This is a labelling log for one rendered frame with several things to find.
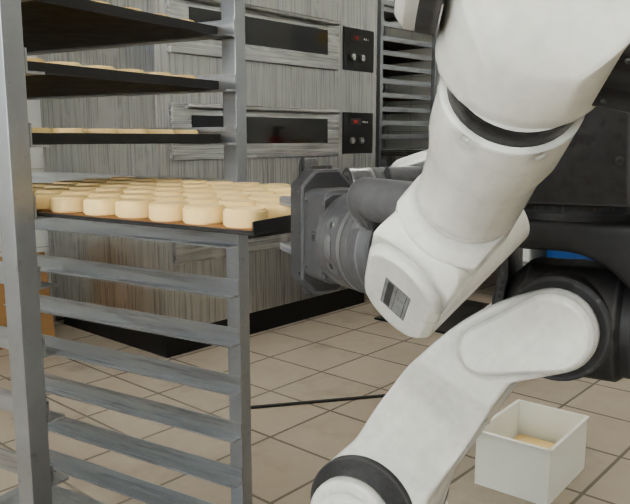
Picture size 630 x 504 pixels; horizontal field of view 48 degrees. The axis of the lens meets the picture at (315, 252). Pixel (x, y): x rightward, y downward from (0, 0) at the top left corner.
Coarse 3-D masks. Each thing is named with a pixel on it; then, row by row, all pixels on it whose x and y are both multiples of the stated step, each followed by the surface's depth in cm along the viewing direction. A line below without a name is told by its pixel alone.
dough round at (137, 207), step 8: (120, 200) 87; (128, 200) 87; (136, 200) 87; (144, 200) 87; (152, 200) 87; (120, 208) 86; (128, 208) 86; (136, 208) 86; (144, 208) 86; (120, 216) 87; (128, 216) 86; (136, 216) 86; (144, 216) 86
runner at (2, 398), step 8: (0, 392) 98; (8, 392) 97; (0, 400) 98; (8, 400) 98; (0, 408) 99; (8, 408) 98; (48, 408) 94; (48, 416) 94; (56, 416) 95; (64, 416) 96
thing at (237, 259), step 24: (240, 0) 121; (240, 24) 122; (240, 48) 122; (240, 72) 123; (240, 96) 123; (240, 120) 124; (240, 144) 124; (240, 168) 125; (240, 240) 127; (240, 264) 127; (240, 288) 128; (240, 312) 129; (240, 336) 129; (240, 360) 130; (240, 408) 131; (240, 456) 133
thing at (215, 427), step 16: (48, 384) 159; (64, 384) 156; (80, 384) 153; (80, 400) 150; (96, 400) 150; (112, 400) 149; (128, 400) 146; (144, 400) 144; (144, 416) 142; (160, 416) 142; (176, 416) 140; (192, 416) 138; (208, 416) 135; (192, 432) 135; (208, 432) 134; (224, 432) 134; (240, 432) 132
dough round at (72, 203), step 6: (54, 198) 92; (60, 198) 91; (66, 198) 91; (72, 198) 92; (78, 198) 92; (54, 204) 92; (60, 204) 91; (66, 204) 91; (72, 204) 92; (78, 204) 92; (54, 210) 92; (60, 210) 92; (66, 210) 91; (72, 210) 92; (78, 210) 92
